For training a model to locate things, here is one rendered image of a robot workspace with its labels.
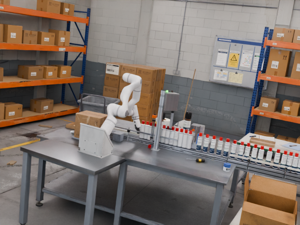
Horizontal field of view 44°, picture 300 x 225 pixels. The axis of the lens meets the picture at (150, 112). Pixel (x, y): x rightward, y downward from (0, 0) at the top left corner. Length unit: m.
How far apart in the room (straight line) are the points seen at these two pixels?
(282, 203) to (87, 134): 1.90
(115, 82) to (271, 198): 5.56
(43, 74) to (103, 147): 4.65
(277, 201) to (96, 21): 8.00
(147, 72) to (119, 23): 2.44
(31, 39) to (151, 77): 2.46
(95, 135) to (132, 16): 6.22
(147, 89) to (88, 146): 4.11
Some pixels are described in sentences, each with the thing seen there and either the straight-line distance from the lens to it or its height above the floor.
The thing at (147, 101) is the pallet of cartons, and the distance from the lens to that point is 7.69.
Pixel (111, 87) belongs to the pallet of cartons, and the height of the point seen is 0.88.
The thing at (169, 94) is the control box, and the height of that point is 1.46.
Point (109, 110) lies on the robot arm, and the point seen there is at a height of 1.24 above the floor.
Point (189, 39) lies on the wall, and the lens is 8.84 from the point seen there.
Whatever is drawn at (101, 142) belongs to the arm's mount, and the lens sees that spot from 3.62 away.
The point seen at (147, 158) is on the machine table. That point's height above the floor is 0.83.
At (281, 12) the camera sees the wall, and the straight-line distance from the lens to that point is 8.33.
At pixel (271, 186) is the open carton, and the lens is 2.97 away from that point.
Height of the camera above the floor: 2.04
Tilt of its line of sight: 11 degrees down
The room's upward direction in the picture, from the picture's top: 7 degrees clockwise
